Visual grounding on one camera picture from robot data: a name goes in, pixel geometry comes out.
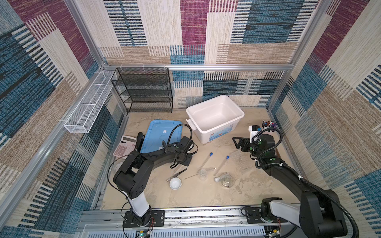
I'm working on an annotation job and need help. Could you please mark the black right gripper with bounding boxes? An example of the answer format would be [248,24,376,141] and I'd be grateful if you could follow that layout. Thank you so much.
[232,137,264,158]

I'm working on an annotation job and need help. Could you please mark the test tube blue cap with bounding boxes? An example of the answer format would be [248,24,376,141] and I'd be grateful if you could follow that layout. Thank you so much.
[197,152,213,173]
[213,156,230,176]

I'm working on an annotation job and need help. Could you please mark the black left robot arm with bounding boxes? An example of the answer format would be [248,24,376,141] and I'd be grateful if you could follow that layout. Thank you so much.
[113,136,198,224]

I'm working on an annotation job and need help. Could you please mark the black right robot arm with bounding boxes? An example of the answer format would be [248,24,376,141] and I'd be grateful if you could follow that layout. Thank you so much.
[232,134,360,238]

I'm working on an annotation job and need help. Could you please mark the black metal tongs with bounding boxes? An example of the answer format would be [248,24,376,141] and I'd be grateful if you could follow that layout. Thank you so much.
[166,168,187,182]

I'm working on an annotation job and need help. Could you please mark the pink metal pen bucket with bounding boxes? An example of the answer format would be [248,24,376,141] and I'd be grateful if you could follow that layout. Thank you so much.
[261,121,278,131]

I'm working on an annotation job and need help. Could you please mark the white ceramic mortar bowl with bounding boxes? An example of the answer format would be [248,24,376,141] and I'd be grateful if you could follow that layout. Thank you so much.
[169,178,182,190]

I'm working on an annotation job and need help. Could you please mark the blue plastic bin lid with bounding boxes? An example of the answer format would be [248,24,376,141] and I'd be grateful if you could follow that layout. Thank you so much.
[140,120,181,153]

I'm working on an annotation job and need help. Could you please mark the white plastic storage bin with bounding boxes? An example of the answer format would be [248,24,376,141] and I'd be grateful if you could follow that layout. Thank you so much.
[186,95,245,144]

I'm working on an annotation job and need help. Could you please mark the clear glass flask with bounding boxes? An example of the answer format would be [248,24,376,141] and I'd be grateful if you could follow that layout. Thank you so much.
[219,173,234,188]

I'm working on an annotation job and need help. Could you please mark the black stapler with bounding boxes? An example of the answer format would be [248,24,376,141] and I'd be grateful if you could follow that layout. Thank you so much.
[135,132,145,152]

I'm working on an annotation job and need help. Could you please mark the pink calculator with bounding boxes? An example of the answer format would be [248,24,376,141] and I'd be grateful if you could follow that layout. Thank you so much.
[113,135,137,158]

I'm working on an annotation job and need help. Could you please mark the black wire shelf rack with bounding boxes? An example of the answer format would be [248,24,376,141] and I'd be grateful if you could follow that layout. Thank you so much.
[111,67,174,113]

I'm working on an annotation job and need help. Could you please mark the white mesh wall basket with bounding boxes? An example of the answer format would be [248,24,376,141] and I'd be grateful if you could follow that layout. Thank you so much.
[64,70,114,133]

